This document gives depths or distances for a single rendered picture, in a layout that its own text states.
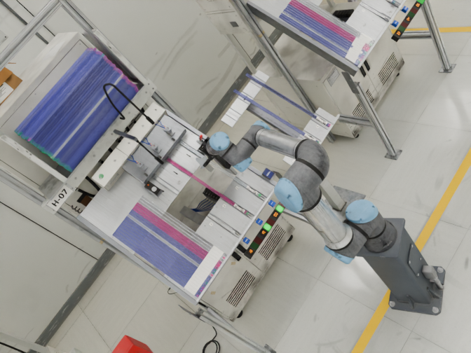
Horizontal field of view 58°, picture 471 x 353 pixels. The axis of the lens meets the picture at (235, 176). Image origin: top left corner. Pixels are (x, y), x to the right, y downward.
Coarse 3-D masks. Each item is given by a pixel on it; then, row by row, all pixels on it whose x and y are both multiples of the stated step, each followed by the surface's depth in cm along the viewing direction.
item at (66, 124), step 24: (96, 48) 190; (72, 72) 187; (96, 72) 190; (120, 72) 197; (48, 96) 187; (72, 96) 186; (96, 96) 192; (120, 96) 199; (24, 120) 186; (48, 120) 183; (72, 120) 189; (96, 120) 195; (48, 144) 185; (72, 144) 191; (72, 168) 193
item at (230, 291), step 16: (208, 176) 266; (224, 176) 256; (192, 192) 266; (176, 208) 266; (192, 208) 256; (272, 208) 258; (192, 224) 248; (256, 224) 253; (288, 224) 271; (272, 240) 265; (240, 256) 252; (256, 256) 259; (272, 256) 268; (160, 272) 240; (224, 272) 247; (240, 272) 255; (256, 272) 263; (224, 288) 249; (240, 288) 258; (208, 304) 248; (224, 304) 252; (240, 304) 261
